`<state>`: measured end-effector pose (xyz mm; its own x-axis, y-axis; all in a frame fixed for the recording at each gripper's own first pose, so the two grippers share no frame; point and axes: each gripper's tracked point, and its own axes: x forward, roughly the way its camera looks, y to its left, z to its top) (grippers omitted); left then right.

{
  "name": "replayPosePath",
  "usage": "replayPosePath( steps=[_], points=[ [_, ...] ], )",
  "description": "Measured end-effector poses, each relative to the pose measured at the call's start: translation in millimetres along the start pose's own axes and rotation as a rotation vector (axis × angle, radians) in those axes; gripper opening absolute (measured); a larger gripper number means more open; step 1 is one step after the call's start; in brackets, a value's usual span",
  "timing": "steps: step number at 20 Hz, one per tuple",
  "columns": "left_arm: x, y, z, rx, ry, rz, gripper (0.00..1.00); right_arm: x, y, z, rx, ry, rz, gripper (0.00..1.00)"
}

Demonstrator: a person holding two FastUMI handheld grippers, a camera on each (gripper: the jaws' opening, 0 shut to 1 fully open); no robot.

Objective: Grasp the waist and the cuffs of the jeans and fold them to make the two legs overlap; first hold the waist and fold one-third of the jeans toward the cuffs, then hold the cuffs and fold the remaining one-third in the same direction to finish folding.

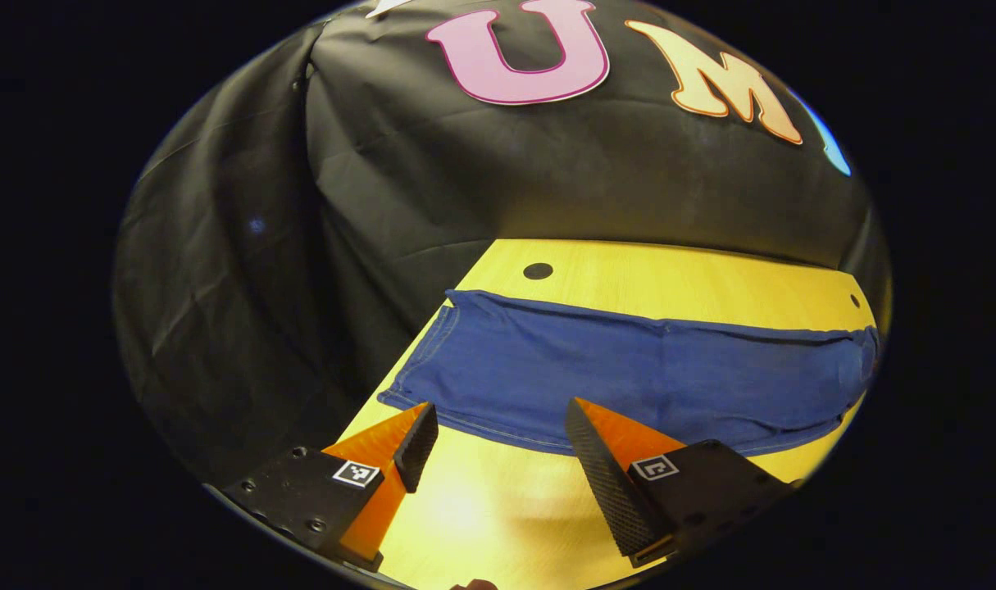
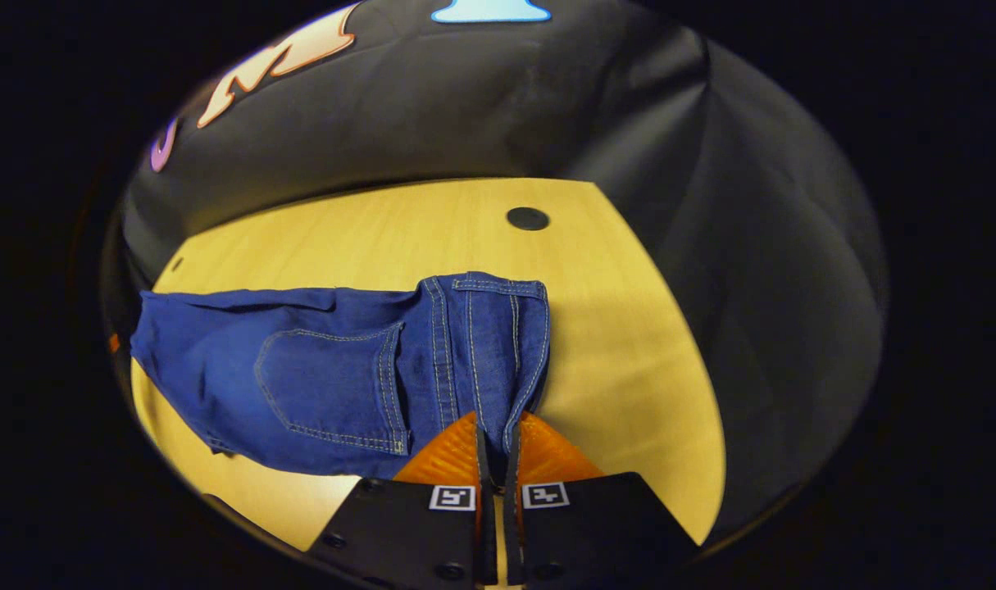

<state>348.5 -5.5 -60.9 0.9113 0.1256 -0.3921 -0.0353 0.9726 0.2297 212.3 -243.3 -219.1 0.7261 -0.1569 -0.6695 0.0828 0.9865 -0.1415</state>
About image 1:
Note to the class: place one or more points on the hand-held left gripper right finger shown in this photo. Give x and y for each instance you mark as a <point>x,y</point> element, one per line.
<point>608,483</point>

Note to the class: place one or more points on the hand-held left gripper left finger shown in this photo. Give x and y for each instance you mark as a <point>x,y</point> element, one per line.
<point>420,447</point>

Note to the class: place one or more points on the blue denim jeans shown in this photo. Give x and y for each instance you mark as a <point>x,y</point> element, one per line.
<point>629,369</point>

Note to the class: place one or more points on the black backdrop cloth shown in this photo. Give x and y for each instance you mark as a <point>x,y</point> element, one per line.
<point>383,205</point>

